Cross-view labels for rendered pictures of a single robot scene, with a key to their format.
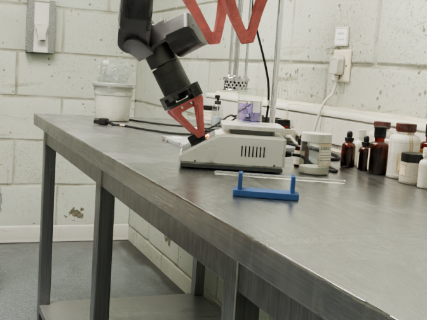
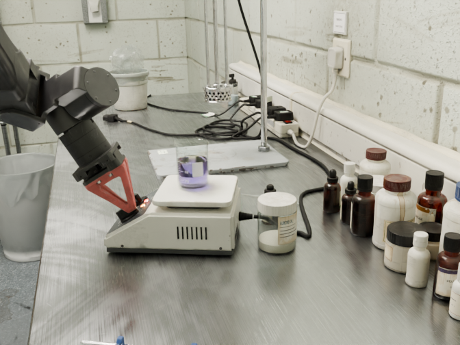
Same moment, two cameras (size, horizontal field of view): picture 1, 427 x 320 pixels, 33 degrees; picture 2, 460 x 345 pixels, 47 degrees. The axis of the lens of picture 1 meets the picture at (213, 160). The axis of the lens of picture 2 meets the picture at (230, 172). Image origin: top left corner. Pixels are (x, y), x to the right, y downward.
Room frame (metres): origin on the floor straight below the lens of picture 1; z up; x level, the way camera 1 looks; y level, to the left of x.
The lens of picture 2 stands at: (0.64, -0.23, 1.13)
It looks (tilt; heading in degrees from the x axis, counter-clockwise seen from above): 19 degrees down; 8
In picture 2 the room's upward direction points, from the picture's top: 1 degrees counter-clockwise
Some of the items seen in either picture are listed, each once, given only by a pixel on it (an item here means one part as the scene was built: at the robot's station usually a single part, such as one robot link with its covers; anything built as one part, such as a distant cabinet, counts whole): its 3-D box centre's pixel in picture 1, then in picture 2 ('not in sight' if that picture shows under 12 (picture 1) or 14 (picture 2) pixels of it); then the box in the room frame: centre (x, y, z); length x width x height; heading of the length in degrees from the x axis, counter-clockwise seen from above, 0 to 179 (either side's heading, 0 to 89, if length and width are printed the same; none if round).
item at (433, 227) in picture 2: not in sight; (431, 240); (1.38, -0.42, 0.77); 0.04 x 0.04 x 0.04
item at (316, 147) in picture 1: (315, 153); (276, 222); (1.39, -0.20, 0.79); 0.06 x 0.06 x 0.08
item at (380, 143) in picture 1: (378, 150); (363, 205); (1.45, -0.33, 0.80); 0.04 x 0.04 x 0.10
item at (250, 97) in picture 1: (248, 105); (191, 163); (1.42, -0.06, 0.87); 0.06 x 0.05 x 0.08; 58
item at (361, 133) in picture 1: (360, 147); (348, 183); (1.57, -0.32, 0.79); 0.03 x 0.03 x 0.08
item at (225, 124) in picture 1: (251, 126); (196, 189); (1.41, -0.07, 0.83); 0.12 x 0.12 x 0.01; 1
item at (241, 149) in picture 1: (237, 146); (182, 215); (1.41, -0.04, 0.79); 0.22 x 0.13 x 0.08; 91
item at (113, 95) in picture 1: (114, 88); (128, 77); (2.40, 0.35, 0.86); 0.14 x 0.14 x 0.21
